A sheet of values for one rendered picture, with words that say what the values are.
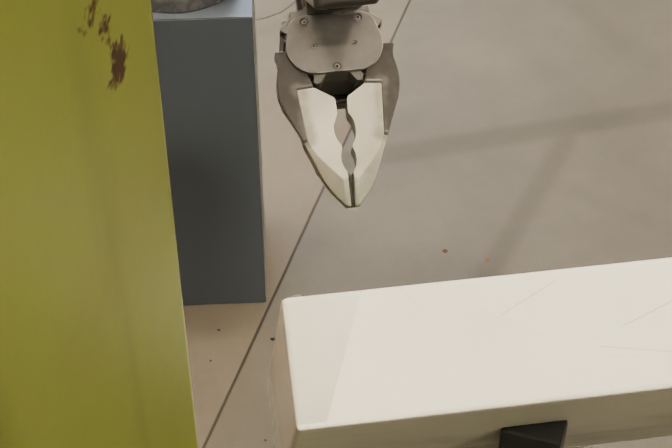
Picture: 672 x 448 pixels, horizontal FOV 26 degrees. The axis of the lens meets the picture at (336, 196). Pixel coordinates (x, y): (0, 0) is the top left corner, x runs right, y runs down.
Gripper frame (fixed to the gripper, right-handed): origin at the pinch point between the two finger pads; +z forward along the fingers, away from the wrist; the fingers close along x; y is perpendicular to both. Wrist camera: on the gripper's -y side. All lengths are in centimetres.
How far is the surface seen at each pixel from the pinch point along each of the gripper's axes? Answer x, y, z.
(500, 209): -45, 152, -38
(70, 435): 17, -48, 22
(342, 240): -15, 150, -35
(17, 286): 17, -56, 19
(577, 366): -10.0, -15.7, 17.1
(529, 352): -7.3, -15.7, 16.0
